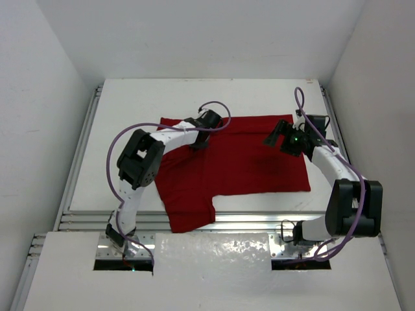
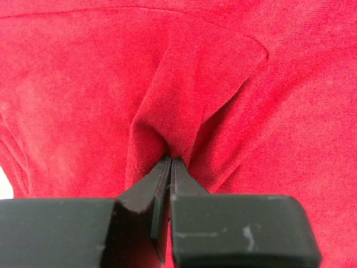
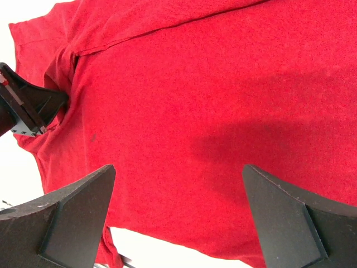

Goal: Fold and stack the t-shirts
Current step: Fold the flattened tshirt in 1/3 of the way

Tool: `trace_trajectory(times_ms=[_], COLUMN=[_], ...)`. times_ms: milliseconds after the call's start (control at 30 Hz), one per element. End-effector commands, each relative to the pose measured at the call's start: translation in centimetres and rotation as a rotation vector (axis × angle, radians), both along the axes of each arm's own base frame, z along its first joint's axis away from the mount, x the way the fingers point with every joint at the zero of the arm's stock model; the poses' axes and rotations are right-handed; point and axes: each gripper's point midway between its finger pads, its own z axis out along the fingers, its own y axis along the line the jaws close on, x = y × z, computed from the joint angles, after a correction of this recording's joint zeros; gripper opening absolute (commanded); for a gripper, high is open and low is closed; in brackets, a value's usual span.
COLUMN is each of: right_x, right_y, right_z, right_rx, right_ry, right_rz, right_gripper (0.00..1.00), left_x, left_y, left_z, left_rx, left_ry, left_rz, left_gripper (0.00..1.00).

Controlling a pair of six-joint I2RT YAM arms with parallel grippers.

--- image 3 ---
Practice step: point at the red t-shirt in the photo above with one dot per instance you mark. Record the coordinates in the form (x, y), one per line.
(180, 95)

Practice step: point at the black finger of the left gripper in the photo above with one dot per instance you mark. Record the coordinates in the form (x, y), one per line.
(27, 109)

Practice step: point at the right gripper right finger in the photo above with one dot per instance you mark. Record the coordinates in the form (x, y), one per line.
(298, 228)

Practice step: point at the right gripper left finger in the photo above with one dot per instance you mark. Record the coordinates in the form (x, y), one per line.
(60, 229)

